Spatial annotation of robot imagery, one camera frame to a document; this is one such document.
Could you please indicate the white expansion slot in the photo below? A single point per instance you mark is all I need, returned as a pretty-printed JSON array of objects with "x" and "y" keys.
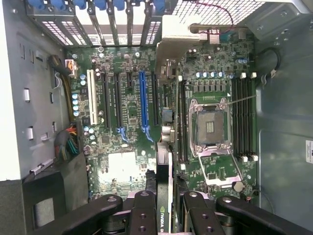
[{"x": 92, "y": 98}]

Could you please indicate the blue expansion slot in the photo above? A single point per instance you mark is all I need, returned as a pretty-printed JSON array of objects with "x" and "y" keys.
[{"x": 143, "y": 98}]

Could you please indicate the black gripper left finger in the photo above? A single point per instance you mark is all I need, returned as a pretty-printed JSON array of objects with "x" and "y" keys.
[{"x": 143, "y": 215}]

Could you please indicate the short black expansion slot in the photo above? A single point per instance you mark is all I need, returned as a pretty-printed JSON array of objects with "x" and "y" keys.
[{"x": 130, "y": 80}]

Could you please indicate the round coin battery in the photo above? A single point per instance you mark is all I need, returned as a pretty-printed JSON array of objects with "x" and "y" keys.
[{"x": 238, "y": 187}]

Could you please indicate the black RAM slot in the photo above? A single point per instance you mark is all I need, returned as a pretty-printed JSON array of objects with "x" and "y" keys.
[
  {"x": 186, "y": 122},
  {"x": 235, "y": 117},
  {"x": 240, "y": 117},
  {"x": 251, "y": 117},
  {"x": 245, "y": 117},
  {"x": 181, "y": 122}
]

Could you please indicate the CPU socket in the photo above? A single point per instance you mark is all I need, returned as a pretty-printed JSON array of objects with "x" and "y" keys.
[{"x": 210, "y": 127}]

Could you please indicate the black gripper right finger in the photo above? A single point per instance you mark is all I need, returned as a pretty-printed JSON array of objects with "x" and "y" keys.
[{"x": 200, "y": 215}]

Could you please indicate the green motherboard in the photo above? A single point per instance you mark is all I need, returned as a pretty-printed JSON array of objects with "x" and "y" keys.
[{"x": 132, "y": 110}]

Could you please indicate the black open PC case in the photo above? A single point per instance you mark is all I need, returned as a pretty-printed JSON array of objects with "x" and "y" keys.
[{"x": 281, "y": 110}]

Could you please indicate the silver chipset heatsink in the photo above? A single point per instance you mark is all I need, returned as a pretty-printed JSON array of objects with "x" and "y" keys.
[{"x": 122, "y": 166}]

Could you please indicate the metal socket cover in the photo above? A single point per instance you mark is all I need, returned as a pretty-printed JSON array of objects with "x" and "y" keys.
[{"x": 204, "y": 169}]

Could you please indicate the thin metal locking lever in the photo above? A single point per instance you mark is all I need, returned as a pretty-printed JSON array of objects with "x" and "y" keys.
[{"x": 244, "y": 98}]

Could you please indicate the white label sticker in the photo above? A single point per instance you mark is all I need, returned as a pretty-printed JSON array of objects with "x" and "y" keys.
[{"x": 309, "y": 150}]

